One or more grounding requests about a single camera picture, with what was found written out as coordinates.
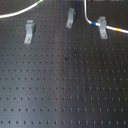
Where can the left grey cable clip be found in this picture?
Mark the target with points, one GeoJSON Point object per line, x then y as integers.
{"type": "Point", "coordinates": [29, 31]}

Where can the grey cable clip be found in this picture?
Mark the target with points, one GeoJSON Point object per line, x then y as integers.
{"type": "Point", "coordinates": [71, 16]}
{"type": "Point", "coordinates": [29, 31]}
{"type": "Point", "coordinates": [102, 27]}

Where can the middle grey cable clip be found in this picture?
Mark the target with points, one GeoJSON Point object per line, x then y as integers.
{"type": "Point", "coordinates": [71, 16]}

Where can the right grey cable clip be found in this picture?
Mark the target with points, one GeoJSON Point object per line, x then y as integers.
{"type": "Point", "coordinates": [102, 27]}

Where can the white cable blue yellow marks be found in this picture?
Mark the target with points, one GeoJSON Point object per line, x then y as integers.
{"type": "Point", "coordinates": [98, 24]}

